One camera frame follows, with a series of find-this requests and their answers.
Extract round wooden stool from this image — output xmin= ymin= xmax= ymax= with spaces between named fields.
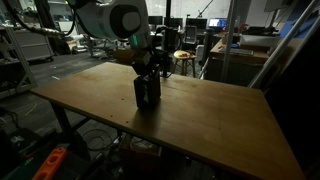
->
xmin=172 ymin=49 xmax=198 ymax=78

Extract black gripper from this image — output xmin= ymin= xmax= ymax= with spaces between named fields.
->
xmin=131 ymin=49 xmax=169 ymax=84

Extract black vertical pole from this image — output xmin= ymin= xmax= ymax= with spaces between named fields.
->
xmin=162 ymin=0 xmax=174 ymax=78

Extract large cardboard box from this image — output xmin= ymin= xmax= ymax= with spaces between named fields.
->
xmin=118 ymin=133 xmax=164 ymax=173

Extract black table leg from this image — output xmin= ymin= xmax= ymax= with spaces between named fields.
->
xmin=49 ymin=101 xmax=75 ymax=143

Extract small dark monitor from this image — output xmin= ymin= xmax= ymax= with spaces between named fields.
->
xmin=148 ymin=15 xmax=165 ymax=26

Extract orange tool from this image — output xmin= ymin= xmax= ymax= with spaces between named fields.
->
xmin=32 ymin=147 xmax=70 ymax=180

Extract wooden workbench with drawers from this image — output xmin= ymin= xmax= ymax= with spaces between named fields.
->
xmin=209 ymin=37 xmax=272 ymax=88

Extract grey drawer cabinet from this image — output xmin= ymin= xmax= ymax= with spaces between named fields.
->
xmin=13 ymin=28 xmax=55 ymax=62

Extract black mesh box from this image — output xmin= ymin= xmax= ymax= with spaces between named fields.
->
xmin=133 ymin=73 xmax=163 ymax=110

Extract thin floor cable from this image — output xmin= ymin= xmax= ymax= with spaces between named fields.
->
xmin=80 ymin=127 xmax=118 ymax=152

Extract grey keyboard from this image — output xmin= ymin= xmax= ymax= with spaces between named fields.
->
xmin=218 ymin=47 xmax=255 ymax=57

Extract metal shelf rack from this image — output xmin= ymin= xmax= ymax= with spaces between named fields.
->
xmin=0 ymin=24 xmax=38 ymax=100

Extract silver vertical post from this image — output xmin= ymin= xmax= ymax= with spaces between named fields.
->
xmin=220 ymin=0 xmax=240 ymax=83

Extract diagonal aluminium frame bars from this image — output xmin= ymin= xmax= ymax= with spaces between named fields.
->
xmin=248 ymin=0 xmax=320 ymax=91

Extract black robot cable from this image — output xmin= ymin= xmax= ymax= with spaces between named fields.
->
xmin=154 ymin=24 xmax=184 ymax=54

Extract wide dark monitor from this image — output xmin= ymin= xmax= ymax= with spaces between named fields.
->
xmin=185 ymin=17 xmax=209 ymax=31

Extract monitor with blue screen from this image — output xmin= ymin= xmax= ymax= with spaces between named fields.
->
xmin=208 ymin=17 xmax=229 ymax=29

